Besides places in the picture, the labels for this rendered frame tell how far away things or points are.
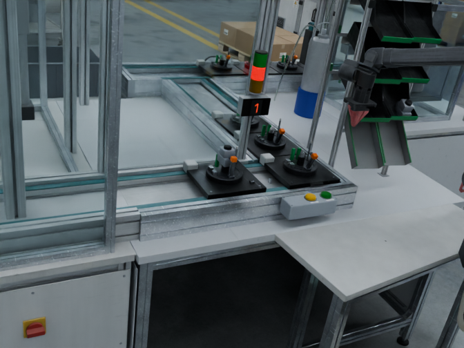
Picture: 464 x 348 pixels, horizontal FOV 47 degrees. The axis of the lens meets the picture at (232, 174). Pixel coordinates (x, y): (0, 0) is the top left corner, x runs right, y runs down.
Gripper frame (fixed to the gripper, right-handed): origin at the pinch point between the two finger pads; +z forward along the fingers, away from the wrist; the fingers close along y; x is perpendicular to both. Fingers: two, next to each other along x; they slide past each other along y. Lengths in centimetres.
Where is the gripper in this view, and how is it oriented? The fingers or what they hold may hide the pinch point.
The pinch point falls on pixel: (353, 123)
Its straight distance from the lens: 198.2
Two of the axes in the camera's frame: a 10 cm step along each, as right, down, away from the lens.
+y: -8.9, 0.8, -4.5
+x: 4.3, 4.8, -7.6
